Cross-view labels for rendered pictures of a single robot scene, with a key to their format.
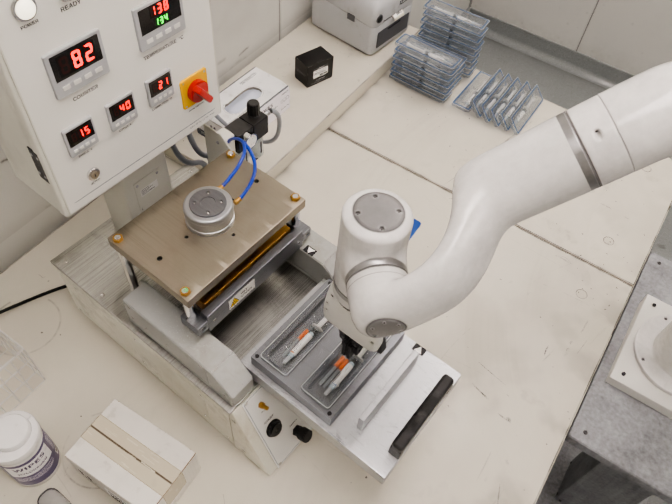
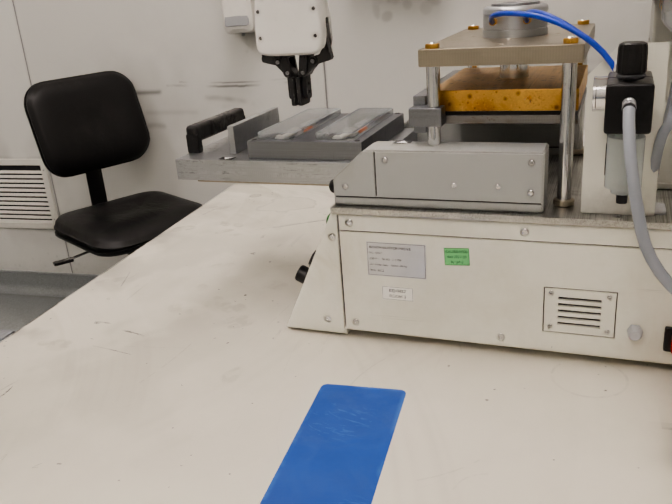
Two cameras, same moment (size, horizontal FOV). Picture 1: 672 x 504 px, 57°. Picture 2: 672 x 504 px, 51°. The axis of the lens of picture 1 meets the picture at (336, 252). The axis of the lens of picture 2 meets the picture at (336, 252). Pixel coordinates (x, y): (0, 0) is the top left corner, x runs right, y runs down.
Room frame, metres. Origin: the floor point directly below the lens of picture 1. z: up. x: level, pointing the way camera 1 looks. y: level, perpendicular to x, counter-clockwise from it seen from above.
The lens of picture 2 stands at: (1.49, -0.20, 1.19)
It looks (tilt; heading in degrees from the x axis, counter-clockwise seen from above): 21 degrees down; 169
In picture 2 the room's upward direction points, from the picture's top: 4 degrees counter-clockwise
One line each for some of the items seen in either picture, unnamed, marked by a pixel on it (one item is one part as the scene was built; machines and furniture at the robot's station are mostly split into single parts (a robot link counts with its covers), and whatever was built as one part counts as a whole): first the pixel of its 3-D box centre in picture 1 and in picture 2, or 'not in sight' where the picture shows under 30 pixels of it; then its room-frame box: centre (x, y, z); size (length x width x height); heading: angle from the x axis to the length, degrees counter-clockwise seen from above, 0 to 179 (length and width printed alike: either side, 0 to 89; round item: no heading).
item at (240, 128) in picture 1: (248, 139); (620, 120); (0.89, 0.20, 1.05); 0.15 x 0.05 x 0.15; 147
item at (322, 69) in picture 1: (314, 66); not in sight; (1.43, 0.12, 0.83); 0.09 x 0.06 x 0.07; 134
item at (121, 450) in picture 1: (135, 462); not in sight; (0.32, 0.30, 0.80); 0.19 x 0.13 x 0.09; 61
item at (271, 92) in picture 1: (244, 108); not in sight; (1.22, 0.27, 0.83); 0.23 x 0.12 x 0.07; 150
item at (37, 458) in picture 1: (22, 449); not in sight; (0.32, 0.49, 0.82); 0.09 x 0.09 x 0.15
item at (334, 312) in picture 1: (359, 307); (292, 11); (0.47, -0.04, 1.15); 0.10 x 0.08 x 0.11; 57
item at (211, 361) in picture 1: (187, 342); (479, 127); (0.48, 0.23, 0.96); 0.25 x 0.05 x 0.07; 57
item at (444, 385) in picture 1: (422, 414); (217, 129); (0.39, -0.16, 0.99); 0.15 x 0.02 x 0.04; 147
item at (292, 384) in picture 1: (329, 347); (330, 134); (0.49, -0.01, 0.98); 0.20 x 0.17 x 0.03; 147
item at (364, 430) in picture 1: (351, 367); (300, 142); (0.46, -0.05, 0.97); 0.30 x 0.22 x 0.08; 57
